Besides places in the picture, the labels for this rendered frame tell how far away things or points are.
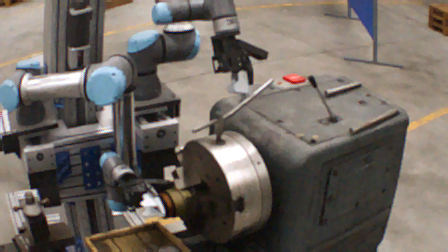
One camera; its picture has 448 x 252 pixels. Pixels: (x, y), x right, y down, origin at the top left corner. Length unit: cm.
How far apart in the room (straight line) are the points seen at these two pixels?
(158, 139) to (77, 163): 34
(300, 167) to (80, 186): 93
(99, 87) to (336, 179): 75
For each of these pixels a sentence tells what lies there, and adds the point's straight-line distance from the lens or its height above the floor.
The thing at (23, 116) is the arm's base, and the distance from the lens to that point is 216.
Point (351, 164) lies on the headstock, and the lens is 190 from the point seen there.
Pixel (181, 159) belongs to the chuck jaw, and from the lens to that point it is 184.
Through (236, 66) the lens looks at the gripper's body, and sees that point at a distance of 182.
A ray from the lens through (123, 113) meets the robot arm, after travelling 199.
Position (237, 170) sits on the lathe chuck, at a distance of 173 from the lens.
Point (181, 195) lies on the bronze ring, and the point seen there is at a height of 112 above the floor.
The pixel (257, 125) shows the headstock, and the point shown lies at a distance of 187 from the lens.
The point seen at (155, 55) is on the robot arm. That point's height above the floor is 132.
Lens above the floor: 202
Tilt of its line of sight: 25 degrees down
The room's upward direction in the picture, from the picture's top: 2 degrees clockwise
